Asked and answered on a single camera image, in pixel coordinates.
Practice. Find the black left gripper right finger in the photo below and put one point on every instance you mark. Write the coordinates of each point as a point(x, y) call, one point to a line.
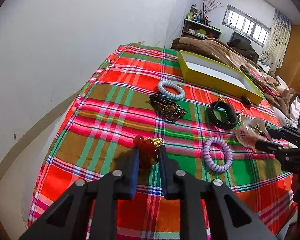
point(208, 209)

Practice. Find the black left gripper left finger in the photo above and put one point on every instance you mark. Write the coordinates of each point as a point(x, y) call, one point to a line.
point(88, 209)

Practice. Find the clear plastic claw clip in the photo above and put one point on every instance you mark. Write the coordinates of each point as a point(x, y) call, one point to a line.
point(250, 131)

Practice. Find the small dark hair clip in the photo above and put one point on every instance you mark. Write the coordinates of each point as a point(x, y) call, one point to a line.
point(246, 102)

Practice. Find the folded plaid cloth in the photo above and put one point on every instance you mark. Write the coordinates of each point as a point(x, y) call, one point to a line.
point(261, 82)

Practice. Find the wooden wardrobe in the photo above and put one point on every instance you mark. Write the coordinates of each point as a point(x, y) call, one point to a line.
point(290, 69)

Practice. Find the floral curtain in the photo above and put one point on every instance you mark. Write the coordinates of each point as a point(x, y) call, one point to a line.
point(274, 51)

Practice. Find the dark jacket pile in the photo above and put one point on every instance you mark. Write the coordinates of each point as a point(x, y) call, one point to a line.
point(243, 46)

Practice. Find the brown fleece blanket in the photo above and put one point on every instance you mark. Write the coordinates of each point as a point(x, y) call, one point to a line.
point(286, 108)

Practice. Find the yellow-green shallow box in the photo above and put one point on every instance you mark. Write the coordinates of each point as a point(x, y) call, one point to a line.
point(209, 73)

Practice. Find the plaid bed cloth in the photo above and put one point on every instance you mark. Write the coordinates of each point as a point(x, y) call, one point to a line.
point(113, 108)

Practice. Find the wooden shelf unit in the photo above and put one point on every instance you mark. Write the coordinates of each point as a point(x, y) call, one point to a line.
point(199, 31)

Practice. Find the dried branch bouquet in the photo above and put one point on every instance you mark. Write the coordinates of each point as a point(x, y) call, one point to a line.
point(210, 5)

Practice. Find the window with white frame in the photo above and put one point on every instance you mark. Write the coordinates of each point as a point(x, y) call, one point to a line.
point(246, 25)

